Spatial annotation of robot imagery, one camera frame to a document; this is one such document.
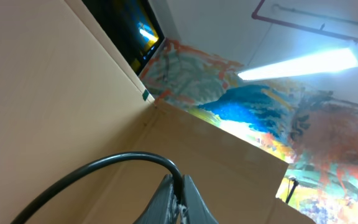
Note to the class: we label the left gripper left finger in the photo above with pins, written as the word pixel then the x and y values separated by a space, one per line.
pixel 161 207

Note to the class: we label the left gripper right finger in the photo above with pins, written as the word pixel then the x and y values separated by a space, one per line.
pixel 192 207

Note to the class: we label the dark monitor screen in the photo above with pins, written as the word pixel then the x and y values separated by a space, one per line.
pixel 132 27

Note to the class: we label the red ceiling pipe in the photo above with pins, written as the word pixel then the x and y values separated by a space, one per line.
pixel 332 18

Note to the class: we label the ceiling light bar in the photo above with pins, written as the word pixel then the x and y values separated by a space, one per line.
pixel 330 61

